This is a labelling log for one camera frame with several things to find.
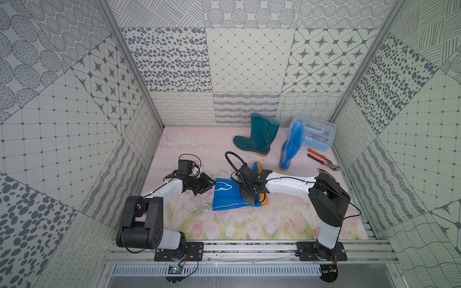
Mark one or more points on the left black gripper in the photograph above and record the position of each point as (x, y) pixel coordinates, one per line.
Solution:
(203, 183)

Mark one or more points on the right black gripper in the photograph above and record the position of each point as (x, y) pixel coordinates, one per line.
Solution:
(244, 194)

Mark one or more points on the blue rubber boot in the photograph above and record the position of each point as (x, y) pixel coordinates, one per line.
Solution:
(292, 145)
(227, 196)

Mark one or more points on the green rubber boot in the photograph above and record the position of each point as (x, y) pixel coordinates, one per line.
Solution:
(263, 131)

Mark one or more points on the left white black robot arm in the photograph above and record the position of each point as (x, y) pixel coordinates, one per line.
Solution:
(142, 221)

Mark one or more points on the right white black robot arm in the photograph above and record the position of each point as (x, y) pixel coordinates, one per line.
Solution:
(328, 198)

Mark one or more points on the light blue plastic toolbox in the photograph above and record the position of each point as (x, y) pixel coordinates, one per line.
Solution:
(318, 134)

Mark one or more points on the white ventilation grille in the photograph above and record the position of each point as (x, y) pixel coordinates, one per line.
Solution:
(208, 270)

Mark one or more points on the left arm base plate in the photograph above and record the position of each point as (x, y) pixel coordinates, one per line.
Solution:
(193, 251)

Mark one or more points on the aluminium mounting rail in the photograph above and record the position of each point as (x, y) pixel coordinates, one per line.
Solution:
(265, 252)

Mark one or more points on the orange handled pliers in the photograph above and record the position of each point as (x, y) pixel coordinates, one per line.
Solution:
(316, 156)

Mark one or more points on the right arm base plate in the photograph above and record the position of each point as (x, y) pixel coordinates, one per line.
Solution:
(313, 251)

